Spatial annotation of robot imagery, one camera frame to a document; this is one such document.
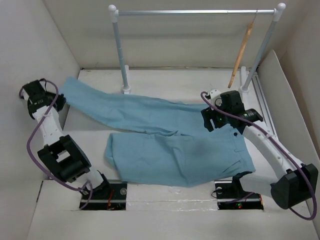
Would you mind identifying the white metal clothes rack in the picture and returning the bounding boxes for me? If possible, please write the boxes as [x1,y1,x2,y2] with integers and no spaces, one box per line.
[108,3,286,94]

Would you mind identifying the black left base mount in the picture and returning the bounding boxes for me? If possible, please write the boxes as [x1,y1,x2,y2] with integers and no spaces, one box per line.
[79,180,128,211]

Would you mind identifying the light blue trousers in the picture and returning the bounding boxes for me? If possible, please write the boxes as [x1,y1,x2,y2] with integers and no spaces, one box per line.
[60,77,255,187]

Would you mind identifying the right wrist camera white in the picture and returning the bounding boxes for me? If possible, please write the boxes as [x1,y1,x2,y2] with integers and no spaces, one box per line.
[205,89,223,107]

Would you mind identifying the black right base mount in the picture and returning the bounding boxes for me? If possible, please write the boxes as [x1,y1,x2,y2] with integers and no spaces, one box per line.
[211,180,264,211]

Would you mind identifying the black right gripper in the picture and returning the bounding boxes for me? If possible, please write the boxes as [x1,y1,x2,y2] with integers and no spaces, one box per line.
[200,99,232,132]

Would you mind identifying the wooden clothes hanger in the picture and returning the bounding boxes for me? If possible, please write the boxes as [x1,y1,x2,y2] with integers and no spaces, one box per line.
[227,13,257,89]

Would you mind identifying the aluminium rail on right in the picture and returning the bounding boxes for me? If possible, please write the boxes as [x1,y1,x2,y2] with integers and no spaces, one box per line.
[251,72,278,139]

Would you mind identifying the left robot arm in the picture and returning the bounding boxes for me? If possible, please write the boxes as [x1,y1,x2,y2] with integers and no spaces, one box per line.
[18,78,112,199]

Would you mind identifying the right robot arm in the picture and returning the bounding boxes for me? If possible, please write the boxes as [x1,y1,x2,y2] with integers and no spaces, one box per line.
[200,89,319,212]

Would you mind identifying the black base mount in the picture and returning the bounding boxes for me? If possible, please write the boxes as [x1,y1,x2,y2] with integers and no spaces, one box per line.
[79,180,128,211]
[211,180,264,211]

